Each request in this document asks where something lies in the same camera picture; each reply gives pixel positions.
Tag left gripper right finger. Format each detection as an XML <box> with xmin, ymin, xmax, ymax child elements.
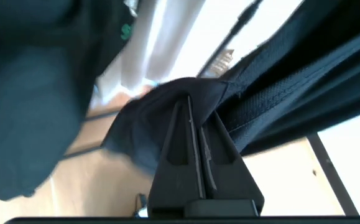
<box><xmin>200</xmin><ymin>110</ymin><xmax>265</xmax><ymax>217</ymax></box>

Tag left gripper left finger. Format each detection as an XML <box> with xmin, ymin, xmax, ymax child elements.
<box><xmin>147</xmin><ymin>96</ymin><xmax>206</xmax><ymax>218</ymax></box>

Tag black garment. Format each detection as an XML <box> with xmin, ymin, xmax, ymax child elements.
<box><xmin>101</xmin><ymin>0</ymin><xmax>360</xmax><ymax>175</ymax></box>

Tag black shorts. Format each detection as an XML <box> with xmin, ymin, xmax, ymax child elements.
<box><xmin>0</xmin><ymin>0</ymin><xmax>137</xmax><ymax>202</ymax></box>

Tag black clothes rack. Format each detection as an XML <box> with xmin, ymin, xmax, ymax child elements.
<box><xmin>63</xmin><ymin>0</ymin><xmax>264</xmax><ymax>158</ymax></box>

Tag beige curtain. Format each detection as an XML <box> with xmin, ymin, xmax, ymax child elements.
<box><xmin>89</xmin><ymin>0</ymin><xmax>305</xmax><ymax>110</ymax></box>

